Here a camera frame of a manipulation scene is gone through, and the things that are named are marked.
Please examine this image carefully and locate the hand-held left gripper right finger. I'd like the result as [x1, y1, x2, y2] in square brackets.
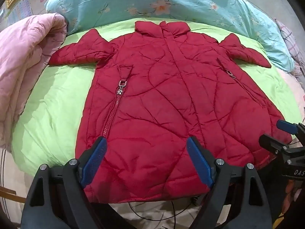
[186, 136, 273, 229]

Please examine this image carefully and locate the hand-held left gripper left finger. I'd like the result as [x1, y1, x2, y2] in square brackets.
[21, 136, 120, 229]

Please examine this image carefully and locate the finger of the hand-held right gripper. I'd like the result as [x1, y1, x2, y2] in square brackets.
[276, 120, 305, 137]
[259, 134, 291, 155]

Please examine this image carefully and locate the red quilted jacket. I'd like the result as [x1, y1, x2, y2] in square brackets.
[48, 20, 293, 203]

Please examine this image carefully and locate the light green blanket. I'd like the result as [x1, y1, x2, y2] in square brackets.
[12, 17, 305, 179]

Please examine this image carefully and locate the beige striped bed sheet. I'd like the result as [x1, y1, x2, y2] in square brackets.
[0, 147, 42, 229]

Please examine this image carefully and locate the plaid cloth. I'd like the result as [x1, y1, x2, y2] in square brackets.
[274, 18, 305, 77]

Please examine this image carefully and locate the wooden bar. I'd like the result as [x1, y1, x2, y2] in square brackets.
[0, 185, 26, 204]

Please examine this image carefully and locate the pink quilt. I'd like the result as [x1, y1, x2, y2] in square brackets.
[0, 13, 68, 153]

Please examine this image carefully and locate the teal floral quilt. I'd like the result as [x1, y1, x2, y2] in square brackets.
[44, 0, 296, 73]

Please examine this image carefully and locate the black cable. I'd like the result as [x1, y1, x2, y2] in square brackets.
[129, 197, 199, 229]

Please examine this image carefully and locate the wall calendar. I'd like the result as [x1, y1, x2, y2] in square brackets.
[10, 0, 34, 20]

